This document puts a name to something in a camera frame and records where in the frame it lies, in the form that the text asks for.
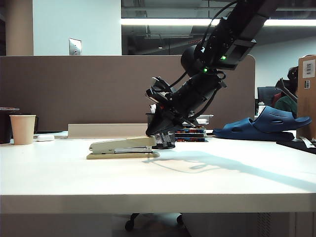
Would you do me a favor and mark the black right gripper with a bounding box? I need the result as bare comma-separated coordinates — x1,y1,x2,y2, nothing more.
146,73,227,137

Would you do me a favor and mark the beige metal stapler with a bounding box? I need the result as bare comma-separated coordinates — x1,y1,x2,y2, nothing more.
86,135,160,160

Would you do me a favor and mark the clear plastic drawer organizer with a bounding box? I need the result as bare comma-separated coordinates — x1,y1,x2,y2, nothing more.
174,114,214,143

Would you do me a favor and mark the dark blue slipper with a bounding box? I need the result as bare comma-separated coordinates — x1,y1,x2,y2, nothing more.
254,106,312,134
212,118,295,142

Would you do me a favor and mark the brown desk partition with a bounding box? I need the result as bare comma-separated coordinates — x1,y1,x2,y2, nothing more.
0,54,256,132

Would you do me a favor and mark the black office chair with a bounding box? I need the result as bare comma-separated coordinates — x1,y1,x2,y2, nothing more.
257,86,282,107

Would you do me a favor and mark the person in green shirt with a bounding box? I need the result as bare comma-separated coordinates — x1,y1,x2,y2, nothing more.
274,66,299,119

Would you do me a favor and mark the black mat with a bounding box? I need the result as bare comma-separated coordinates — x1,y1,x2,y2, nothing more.
276,138,316,155

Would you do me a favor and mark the brown cardboard box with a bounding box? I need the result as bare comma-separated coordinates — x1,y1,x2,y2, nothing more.
296,54,316,139

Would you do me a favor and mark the beige paper cup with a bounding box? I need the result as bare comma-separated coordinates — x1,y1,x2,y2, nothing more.
9,115,37,146

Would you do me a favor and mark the black box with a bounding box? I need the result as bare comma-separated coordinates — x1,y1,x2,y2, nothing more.
0,110,13,144

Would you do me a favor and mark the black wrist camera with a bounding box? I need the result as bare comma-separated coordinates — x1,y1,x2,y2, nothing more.
145,76,174,106

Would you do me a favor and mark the beige cable tray flap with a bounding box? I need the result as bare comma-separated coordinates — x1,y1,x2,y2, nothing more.
67,123,149,139

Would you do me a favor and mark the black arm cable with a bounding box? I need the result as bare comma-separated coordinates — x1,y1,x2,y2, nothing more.
201,0,239,54

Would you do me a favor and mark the metal wall plate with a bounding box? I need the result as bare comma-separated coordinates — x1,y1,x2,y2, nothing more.
68,38,82,56

